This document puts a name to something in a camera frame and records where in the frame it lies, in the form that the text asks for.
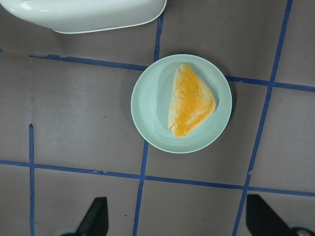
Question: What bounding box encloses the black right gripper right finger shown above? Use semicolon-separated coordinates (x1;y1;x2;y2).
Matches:
246;194;315;236

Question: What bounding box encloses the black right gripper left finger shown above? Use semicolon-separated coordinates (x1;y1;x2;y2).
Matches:
75;197;109;236

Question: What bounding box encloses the white toaster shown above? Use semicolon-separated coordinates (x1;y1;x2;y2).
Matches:
0;0;167;34

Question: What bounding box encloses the light green round plate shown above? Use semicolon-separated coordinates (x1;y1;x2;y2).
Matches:
131;54;232;153

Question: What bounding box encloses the triangular toasted bread slice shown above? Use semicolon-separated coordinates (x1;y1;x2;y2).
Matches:
168;64;216;138

